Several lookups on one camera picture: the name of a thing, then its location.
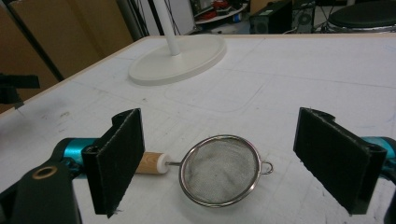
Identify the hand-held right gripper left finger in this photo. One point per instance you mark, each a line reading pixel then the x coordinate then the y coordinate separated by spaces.
pixel 116 161

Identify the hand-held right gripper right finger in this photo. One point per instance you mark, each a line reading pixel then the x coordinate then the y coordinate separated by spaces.
pixel 336 161

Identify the white lamp stand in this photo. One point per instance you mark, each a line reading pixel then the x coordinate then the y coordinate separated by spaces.
pixel 177 59

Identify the black metal stand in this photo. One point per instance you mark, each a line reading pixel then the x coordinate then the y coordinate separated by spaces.
pixel 14 88

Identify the brown cardboard panel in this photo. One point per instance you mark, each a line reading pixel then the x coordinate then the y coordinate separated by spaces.
pixel 59 40

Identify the black round stool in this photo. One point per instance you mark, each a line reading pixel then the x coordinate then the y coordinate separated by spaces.
pixel 362 15

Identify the black computer tower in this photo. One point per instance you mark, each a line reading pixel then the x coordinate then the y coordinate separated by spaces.
pixel 271 18

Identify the white shelf with red items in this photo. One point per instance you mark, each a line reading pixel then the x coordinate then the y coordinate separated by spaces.
pixel 219 12

